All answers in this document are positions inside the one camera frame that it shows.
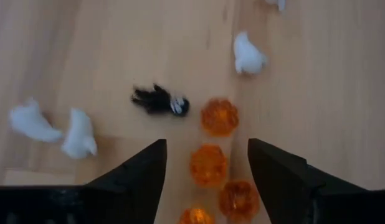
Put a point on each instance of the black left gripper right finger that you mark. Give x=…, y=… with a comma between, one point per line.
x=320, y=208

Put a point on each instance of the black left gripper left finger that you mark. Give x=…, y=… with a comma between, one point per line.
x=71, y=207

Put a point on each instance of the small translucent orange pumpkin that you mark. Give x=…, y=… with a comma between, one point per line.
x=195, y=217
x=219, y=116
x=208, y=165
x=239, y=199

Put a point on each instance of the small black skeleton figure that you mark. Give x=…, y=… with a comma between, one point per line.
x=158, y=101

